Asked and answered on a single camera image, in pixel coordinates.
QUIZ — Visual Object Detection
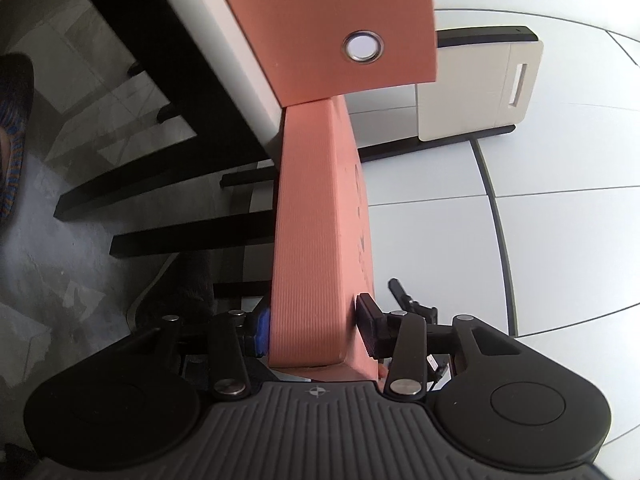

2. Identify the pink Josiny box lid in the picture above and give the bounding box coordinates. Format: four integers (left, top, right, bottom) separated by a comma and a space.
268, 96, 378, 382

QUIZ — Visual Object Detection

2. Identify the left beige folding chair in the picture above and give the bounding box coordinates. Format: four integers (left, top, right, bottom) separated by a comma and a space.
346, 25, 544, 162

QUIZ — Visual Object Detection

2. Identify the open pink cardboard box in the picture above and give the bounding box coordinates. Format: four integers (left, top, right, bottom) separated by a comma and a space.
205, 0, 438, 110

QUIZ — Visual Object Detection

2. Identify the black table frame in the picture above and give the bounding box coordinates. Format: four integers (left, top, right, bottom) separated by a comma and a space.
53, 0, 281, 311

